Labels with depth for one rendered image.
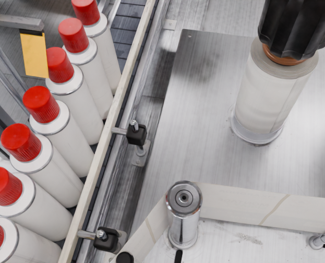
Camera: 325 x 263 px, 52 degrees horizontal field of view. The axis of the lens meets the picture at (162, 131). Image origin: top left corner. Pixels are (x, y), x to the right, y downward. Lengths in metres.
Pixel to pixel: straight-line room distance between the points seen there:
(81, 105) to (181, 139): 0.19
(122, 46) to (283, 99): 0.36
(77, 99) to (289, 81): 0.28
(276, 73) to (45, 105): 0.28
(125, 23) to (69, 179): 0.39
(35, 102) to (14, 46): 0.46
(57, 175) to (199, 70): 0.35
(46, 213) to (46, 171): 0.05
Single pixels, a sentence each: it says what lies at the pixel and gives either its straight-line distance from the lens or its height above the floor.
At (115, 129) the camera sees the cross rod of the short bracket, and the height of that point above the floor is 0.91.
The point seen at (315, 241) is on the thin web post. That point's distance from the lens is 0.54.
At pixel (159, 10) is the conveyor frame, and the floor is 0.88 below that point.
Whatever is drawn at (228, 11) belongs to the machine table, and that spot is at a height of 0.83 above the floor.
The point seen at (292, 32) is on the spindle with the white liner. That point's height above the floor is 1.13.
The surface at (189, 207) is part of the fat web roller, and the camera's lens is 0.34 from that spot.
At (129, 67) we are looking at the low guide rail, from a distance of 0.62.
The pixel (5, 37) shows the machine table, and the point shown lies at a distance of 0.89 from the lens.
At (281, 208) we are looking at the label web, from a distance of 0.41.
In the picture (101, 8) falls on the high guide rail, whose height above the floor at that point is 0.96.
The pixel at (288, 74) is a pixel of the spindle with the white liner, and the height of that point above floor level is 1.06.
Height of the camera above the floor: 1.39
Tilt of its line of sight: 62 degrees down
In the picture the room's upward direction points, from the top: 6 degrees counter-clockwise
